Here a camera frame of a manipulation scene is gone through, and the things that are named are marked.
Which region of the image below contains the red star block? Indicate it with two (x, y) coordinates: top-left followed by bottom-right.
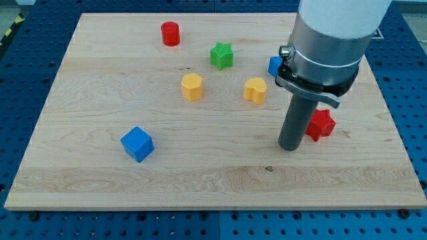
(305, 109), (336, 142)

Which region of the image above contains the light wooden board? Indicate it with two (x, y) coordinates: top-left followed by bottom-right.
(5, 13), (426, 211)

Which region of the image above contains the yellow heart block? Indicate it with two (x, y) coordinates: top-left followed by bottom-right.
(244, 77), (267, 105)

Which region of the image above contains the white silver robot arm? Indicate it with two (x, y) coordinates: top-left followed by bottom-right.
(276, 0), (391, 151)

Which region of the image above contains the yellow hexagon block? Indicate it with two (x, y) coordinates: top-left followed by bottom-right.
(181, 73), (203, 101)

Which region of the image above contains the small blue block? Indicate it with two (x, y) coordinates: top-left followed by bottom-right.
(268, 56), (282, 77)

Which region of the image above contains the black clamp with silver lever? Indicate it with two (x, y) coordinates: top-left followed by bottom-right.
(276, 63), (359, 108)

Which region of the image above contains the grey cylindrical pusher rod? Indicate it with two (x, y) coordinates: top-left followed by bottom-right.
(278, 95), (318, 151)

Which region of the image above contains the green star block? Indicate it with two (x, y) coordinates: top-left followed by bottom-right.
(209, 42), (234, 71)

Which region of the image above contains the red cylinder block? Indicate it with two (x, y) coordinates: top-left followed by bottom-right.
(161, 21), (181, 47)

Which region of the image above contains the blue cube block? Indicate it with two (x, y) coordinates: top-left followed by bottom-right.
(121, 127), (155, 163)

